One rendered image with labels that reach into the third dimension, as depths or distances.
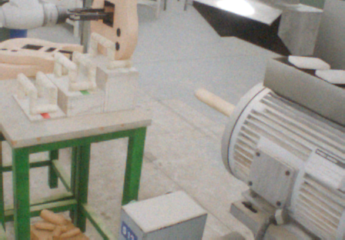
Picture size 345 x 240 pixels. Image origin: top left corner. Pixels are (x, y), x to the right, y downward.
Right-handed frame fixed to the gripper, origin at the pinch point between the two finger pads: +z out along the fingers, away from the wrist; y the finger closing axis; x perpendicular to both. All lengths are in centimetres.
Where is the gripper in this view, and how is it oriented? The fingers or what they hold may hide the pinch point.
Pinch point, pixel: (102, 13)
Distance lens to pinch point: 181.7
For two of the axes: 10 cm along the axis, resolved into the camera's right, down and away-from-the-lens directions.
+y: 4.7, 4.0, -7.9
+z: 8.8, -1.2, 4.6
